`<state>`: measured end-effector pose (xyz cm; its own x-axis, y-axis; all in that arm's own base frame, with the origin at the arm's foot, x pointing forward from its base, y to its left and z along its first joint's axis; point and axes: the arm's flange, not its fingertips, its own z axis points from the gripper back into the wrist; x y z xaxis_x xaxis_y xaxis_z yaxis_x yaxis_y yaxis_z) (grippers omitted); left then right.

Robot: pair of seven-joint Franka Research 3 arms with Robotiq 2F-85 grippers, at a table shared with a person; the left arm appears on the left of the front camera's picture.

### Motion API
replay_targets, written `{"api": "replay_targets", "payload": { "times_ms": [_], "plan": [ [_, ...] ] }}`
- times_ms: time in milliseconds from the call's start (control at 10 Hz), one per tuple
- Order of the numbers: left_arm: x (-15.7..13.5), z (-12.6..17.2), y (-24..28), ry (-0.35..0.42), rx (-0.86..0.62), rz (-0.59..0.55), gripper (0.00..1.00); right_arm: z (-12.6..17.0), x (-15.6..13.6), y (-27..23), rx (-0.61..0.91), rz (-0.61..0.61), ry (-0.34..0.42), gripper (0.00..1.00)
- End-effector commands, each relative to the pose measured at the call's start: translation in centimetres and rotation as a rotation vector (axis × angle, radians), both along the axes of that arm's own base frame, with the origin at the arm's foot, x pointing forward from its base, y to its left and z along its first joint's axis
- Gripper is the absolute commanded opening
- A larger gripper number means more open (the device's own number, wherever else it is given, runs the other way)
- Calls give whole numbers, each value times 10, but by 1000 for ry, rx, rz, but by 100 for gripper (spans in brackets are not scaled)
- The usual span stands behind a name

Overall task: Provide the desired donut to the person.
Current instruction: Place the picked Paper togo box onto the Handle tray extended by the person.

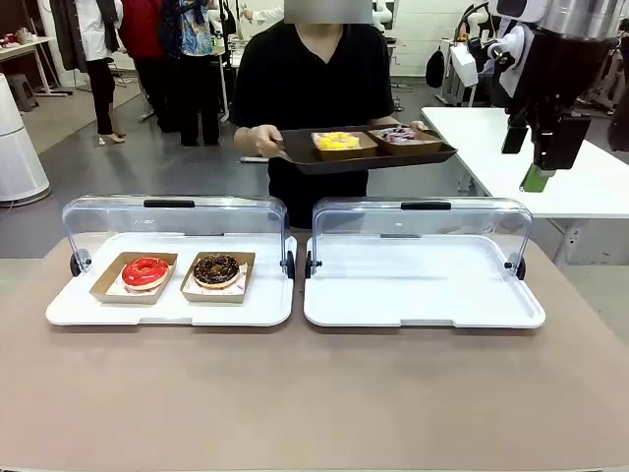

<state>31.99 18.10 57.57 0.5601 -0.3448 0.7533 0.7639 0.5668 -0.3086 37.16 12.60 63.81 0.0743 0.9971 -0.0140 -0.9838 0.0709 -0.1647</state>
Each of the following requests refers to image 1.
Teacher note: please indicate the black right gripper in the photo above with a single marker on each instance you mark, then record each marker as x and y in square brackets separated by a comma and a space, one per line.
[560, 74]

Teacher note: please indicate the purple white glazed donut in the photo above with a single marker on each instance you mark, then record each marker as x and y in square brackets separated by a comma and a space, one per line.
[399, 134]

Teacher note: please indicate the cardboard tray of yellow donut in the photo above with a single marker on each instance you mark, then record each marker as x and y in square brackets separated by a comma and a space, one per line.
[344, 153]

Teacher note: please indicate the yellow sprinkled donut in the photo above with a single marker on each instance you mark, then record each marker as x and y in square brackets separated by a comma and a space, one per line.
[336, 141]

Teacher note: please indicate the dark brown serving tray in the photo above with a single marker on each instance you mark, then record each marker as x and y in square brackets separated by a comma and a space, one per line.
[304, 157]

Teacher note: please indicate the person's right forearm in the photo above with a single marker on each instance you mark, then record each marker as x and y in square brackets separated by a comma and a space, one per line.
[244, 140]

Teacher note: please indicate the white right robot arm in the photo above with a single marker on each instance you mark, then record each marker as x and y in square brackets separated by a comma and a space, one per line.
[575, 15]

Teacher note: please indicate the person in black shirt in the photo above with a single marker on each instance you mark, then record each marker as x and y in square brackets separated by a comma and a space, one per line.
[309, 83]

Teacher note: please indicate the cardboard tray of chocolate donut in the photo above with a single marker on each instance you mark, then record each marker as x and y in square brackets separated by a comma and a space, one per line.
[248, 277]

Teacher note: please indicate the chocolate sprinkled donut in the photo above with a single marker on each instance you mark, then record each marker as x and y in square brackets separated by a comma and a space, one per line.
[216, 270]

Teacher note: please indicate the red glazed donut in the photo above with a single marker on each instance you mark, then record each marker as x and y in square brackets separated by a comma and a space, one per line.
[146, 273]

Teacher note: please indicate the cardboard tray of red donut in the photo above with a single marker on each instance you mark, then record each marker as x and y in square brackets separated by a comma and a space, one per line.
[110, 287]

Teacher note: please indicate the person's left hand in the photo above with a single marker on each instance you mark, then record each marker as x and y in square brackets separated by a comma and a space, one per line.
[420, 126]

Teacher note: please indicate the person's right hand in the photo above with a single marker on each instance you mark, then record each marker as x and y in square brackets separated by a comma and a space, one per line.
[268, 142]

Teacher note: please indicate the white rectangular table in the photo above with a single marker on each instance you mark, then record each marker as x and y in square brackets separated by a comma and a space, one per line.
[481, 142]

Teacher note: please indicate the clear display case lid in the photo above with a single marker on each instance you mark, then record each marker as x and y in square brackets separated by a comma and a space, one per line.
[472, 221]
[221, 216]

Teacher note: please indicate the grey background work table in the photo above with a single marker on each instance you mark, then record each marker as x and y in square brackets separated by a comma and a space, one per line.
[447, 93]

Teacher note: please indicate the black lid hinge knob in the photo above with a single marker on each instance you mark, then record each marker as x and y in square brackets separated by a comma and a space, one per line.
[76, 264]
[310, 265]
[290, 265]
[520, 268]

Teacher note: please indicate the black backpack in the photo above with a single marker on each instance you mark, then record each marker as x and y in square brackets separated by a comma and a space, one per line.
[435, 69]

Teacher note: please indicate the white display case base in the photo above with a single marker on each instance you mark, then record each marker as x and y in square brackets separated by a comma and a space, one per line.
[422, 290]
[265, 310]

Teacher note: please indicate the white printed paper liner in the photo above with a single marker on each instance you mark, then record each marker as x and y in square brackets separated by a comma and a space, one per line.
[243, 282]
[118, 292]

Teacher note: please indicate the bystander in blue patterned shirt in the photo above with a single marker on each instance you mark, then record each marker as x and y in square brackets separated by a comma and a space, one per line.
[196, 39]

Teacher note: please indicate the bystander in red top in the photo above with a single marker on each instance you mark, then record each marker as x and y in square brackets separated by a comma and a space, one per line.
[142, 29]

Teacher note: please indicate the bystander in white shirt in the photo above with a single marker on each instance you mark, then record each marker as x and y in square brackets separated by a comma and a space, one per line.
[100, 59]

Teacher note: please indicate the grey hanging coat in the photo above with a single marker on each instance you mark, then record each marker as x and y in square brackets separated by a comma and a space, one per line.
[66, 34]

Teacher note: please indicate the white background desk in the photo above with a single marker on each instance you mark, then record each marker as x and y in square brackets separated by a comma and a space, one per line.
[29, 45]

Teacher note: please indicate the white air purifier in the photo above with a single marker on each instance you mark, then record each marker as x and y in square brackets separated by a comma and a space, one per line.
[19, 147]

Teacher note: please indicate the grey plastic stool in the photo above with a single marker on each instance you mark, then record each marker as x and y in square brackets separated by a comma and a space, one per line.
[22, 91]

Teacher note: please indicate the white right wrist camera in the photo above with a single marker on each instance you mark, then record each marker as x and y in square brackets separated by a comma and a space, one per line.
[464, 66]

